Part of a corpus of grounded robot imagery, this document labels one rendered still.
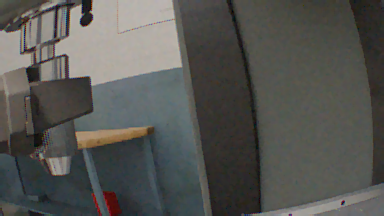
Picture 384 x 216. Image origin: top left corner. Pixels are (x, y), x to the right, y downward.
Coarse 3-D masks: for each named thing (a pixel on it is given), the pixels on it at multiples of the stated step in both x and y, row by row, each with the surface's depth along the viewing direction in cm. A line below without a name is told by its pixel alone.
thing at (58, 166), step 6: (42, 162) 46; (48, 162) 46; (54, 162) 46; (60, 162) 46; (66, 162) 46; (48, 168) 46; (54, 168) 46; (60, 168) 46; (66, 168) 46; (54, 174) 46
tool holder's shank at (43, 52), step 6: (54, 42) 46; (36, 48) 45; (42, 48) 46; (48, 48) 46; (54, 48) 47; (36, 54) 46; (42, 54) 46; (48, 54) 46; (54, 54) 47; (36, 60) 46; (42, 60) 46
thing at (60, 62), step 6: (66, 54) 46; (48, 60) 45; (54, 60) 45; (60, 60) 45; (66, 60) 46; (30, 66) 45; (36, 66) 44; (42, 66) 44; (48, 66) 45; (54, 66) 45; (60, 66) 45; (66, 66) 46; (30, 72) 45; (36, 72) 44; (42, 72) 44; (48, 72) 45; (30, 78) 45
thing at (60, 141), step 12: (60, 72) 45; (72, 120) 47; (48, 132) 45; (60, 132) 45; (72, 132) 46; (36, 144) 45; (48, 144) 45; (60, 144) 45; (72, 144) 46; (36, 156) 45; (48, 156) 45; (60, 156) 45
